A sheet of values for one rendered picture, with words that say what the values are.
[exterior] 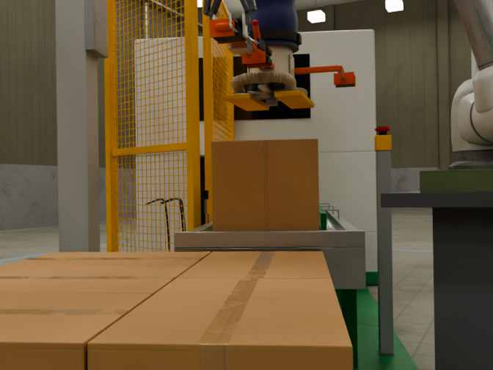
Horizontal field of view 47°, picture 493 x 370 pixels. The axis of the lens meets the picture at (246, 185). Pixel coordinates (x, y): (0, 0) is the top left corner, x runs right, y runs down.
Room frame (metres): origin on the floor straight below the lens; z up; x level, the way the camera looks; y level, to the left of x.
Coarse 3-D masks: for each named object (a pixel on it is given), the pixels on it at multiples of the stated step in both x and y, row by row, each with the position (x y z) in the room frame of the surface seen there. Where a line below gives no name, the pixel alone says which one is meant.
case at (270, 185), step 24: (216, 144) 2.14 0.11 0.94; (240, 144) 2.13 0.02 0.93; (264, 144) 2.12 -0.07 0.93; (288, 144) 2.11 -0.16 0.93; (312, 144) 2.10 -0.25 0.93; (216, 168) 2.14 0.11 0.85; (240, 168) 2.13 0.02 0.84; (264, 168) 2.12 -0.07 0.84; (288, 168) 2.11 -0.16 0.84; (312, 168) 2.10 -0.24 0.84; (216, 192) 2.14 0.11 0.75; (240, 192) 2.13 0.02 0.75; (264, 192) 2.12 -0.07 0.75; (288, 192) 2.11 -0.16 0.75; (312, 192) 2.10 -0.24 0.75; (216, 216) 2.14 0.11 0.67; (240, 216) 2.13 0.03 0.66; (264, 216) 2.12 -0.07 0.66; (288, 216) 2.11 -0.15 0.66; (312, 216) 2.10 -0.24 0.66
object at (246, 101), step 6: (246, 90) 2.16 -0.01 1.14; (228, 96) 2.08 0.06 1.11; (234, 96) 2.07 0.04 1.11; (240, 96) 2.07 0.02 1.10; (246, 96) 2.06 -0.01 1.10; (252, 96) 2.10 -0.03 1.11; (234, 102) 2.15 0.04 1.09; (240, 102) 2.15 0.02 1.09; (246, 102) 2.15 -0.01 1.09; (252, 102) 2.16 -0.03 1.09; (258, 102) 2.19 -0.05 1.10; (246, 108) 2.32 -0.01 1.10; (252, 108) 2.32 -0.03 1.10; (258, 108) 2.33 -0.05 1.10; (264, 108) 2.33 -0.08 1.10
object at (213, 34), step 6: (222, 18) 1.59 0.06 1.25; (228, 18) 1.59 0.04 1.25; (210, 24) 1.60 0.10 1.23; (234, 24) 1.58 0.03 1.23; (210, 30) 1.60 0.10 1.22; (210, 36) 1.60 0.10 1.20; (216, 36) 1.60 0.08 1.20; (222, 36) 1.59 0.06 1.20; (228, 36) 1.59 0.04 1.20; (234, 36) 1.59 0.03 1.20; (222, 42) 1.66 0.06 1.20; (228, 42) 1.66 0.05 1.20; (234, 42) 1.66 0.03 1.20; (240, 42) 1.66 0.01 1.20
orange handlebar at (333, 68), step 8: (216, 24) 1.58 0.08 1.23; (224, 24) 1.57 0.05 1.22; (232, 24) 1.58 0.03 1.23; (256, 48) 1.84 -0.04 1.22; (248, 56) 1.88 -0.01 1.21; (272, 64) 2.09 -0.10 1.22; (296, 72) 2.22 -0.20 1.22; (304, 72) 2.21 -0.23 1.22; (312, 72) 2.21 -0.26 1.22; (320, 72) 2.20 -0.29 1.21; (344, 72) 2.29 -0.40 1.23; (344, 80) 2.39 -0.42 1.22
